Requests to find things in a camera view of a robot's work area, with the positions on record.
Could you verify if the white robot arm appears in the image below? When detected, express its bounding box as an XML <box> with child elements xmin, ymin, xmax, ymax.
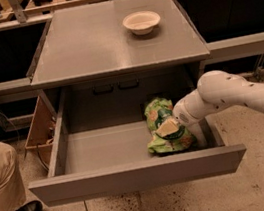
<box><xmin>156</xmin><ymin>70</ymin><xmax>264</xmax><ymax>137</ymax></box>

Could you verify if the grey metal rail frame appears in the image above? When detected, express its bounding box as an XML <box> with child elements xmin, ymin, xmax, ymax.
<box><xmin>0</xmin><ymin>0</ymin><xmax>264</xmax><ymax>98</ymax></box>

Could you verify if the grey cabinet with counter top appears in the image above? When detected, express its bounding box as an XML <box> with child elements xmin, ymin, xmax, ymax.
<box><xmin>32</xmin><ymin>0</ymin><xmax>209</xmax><ymax>132</ymax></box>

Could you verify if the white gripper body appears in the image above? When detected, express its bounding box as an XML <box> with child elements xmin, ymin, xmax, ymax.
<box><xmin>172</xmin><ymin>90</ymin><xmax>215</xmax><ymax>126</ymax></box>

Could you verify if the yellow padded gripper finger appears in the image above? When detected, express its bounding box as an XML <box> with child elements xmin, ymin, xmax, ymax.
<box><xmin>156</xmin><ymin>118</ymin><xmax>179</xmax><ymax>138</ymax></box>
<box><xmin>190</xmin><ymin>123</ymin><xmax>208</xmax><ymax>148</ymax></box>

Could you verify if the green rice chip bag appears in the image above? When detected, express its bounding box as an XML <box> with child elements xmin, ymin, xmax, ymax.
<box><xmin>144</xmin><ymin>97</ymin><xmax>197</xmax><ymax>154</ymax></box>

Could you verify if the open grey top drawer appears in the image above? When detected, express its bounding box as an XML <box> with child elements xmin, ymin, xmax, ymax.
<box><xmin>28</xmin><ymin>70</ymin><xmax>246</xmax><ymax>206</ymax></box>

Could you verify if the white paper bowl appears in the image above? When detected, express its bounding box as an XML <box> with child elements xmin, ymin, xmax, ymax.
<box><xmin>122</xmin><ymin>11</ymin><xmax>161</xmax><ymax>36</ymax></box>

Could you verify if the wooden box beside cabinet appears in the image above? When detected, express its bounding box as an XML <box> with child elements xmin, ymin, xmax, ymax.
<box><xmin>25</xmin><ymin>96</ymin><xmax>56</xmax><ymax>168</ymax></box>

